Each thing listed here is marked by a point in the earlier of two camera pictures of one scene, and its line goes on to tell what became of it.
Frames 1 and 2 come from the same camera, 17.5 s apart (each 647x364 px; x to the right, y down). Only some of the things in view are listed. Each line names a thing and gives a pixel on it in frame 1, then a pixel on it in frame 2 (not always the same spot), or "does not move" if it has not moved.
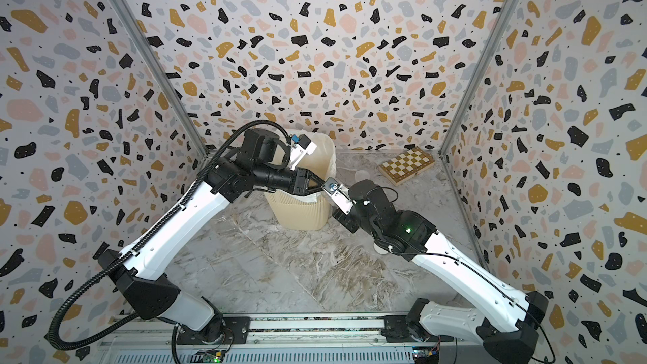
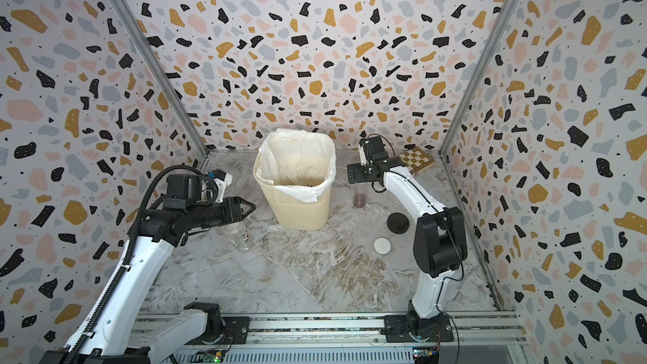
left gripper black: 302,178 → 232,206
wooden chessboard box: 405,164 does not move
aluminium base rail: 320,339 does not move
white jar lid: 379,249 does not move
